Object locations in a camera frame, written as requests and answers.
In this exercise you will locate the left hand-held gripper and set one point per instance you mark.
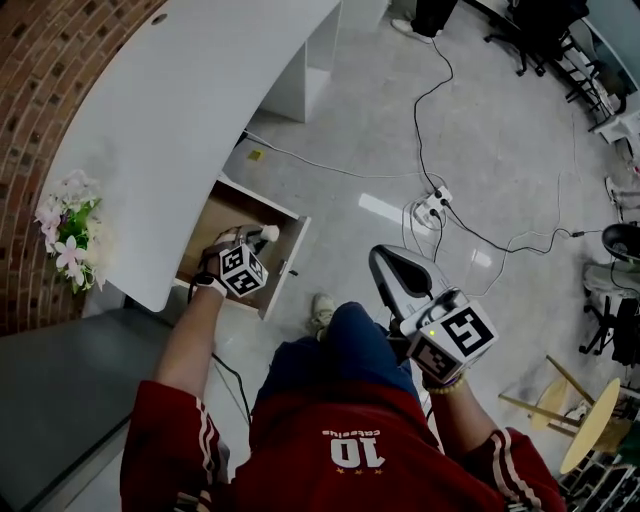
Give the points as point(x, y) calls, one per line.
point(242, 270)

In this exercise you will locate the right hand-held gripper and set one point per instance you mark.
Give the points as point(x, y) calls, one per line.
point(460, 330)

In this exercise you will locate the small white object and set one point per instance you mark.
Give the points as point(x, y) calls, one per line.
point(271, 233)

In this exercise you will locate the wooden drawer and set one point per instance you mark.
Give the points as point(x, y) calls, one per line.
point(280, 250)

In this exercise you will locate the person's left forearm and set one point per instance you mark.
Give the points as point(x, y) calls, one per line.
point(192, 340)

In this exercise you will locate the person's right forearm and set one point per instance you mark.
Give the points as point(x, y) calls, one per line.
point(460, 420)

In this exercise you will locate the person's left hand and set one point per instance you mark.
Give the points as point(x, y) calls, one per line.
point(212, 257)

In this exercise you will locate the white power strip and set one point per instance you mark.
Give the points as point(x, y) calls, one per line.
point(432, 202)

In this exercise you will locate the yellow floor sticker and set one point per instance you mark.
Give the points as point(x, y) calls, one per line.
point(256, 154)

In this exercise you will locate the person's white shoe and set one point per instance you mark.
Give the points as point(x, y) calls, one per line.
point(321, 315)

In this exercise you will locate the person's blue jeans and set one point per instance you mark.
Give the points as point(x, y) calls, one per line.
point(340, 350)

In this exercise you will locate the white desk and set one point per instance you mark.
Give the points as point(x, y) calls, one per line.
point(185, 115)

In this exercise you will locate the pink and white flowers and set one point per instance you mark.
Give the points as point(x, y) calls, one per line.
point(70, 230)

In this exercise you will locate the person's red jersey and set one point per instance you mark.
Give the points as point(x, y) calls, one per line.
point(345, 460)

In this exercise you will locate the black swivel chair base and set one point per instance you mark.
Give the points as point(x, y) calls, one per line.
point(607, 330)

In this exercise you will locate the black round bowl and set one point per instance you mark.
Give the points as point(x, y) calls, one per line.
point(622, 242)

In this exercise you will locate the white refrigerator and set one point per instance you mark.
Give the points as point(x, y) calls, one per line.
point(65, 390)

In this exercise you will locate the round wooden stool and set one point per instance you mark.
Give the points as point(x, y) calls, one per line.
point(595, 425)

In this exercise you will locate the white box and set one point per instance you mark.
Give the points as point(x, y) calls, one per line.
point(620, 129)

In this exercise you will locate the black office chair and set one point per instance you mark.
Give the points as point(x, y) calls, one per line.
point(535, 30)

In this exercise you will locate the black folding chair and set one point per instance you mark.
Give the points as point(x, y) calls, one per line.
point(595, 75)

